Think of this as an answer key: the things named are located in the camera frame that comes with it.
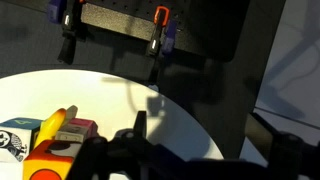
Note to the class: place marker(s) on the small beige block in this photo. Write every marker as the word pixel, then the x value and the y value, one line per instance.
pixel 71 112

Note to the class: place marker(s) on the white owl print cube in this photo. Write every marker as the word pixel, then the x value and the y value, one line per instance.
pixel 15 141

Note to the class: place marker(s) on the dark red-faced block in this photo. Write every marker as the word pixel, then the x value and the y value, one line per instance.
pixel 85 125

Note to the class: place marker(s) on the yellow toy banana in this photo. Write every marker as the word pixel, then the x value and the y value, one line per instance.
pixel 50 126

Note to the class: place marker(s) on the black purple orange clamp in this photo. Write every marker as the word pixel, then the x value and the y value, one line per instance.
pixel 156 43
pixel 68 30

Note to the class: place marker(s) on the red yellow round toy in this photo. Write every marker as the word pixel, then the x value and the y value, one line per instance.
pixel 46 160

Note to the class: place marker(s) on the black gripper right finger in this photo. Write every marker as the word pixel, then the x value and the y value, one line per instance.
pixel 260 133

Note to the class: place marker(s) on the black perforated pegboard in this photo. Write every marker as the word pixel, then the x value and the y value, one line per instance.
pixel 140 23

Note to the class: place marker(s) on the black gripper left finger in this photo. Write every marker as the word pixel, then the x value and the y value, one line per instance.
pixel 140 122

